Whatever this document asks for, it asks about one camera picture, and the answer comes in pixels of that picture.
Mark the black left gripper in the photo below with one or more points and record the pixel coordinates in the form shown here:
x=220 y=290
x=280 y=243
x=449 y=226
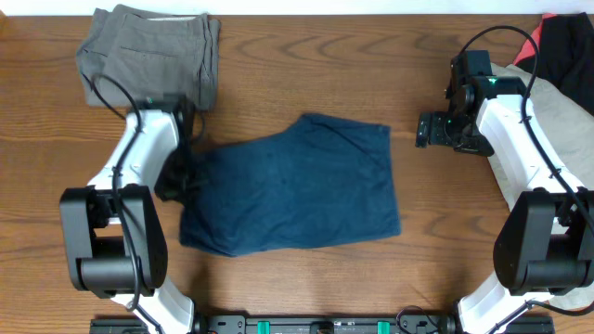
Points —
x=172 y=192

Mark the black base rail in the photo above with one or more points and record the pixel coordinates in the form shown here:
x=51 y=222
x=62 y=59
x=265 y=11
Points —
x=238 y=324

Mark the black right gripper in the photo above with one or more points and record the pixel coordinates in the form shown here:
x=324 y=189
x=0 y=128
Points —
x=479 y=146

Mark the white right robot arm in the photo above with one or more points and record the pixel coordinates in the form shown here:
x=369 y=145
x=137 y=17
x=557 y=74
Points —
x=545 y=248

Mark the red garment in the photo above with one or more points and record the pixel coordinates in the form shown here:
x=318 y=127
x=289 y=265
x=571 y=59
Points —
x=527 y=50

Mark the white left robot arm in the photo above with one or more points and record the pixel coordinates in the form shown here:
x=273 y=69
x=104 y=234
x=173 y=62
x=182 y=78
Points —
x=114 y=242

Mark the black t-shirt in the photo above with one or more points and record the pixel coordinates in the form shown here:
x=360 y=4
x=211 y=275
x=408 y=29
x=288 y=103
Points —
x=565 y=44

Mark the khaki beige shorts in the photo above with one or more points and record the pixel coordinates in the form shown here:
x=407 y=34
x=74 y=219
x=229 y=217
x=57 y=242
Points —
x=569 y=129

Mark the folded grey shorts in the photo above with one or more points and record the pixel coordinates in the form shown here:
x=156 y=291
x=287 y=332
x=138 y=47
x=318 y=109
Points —
x=152 y=54

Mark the navy blue shorts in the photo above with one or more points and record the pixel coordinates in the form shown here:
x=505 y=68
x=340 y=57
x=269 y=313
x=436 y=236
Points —
x=322 y=182

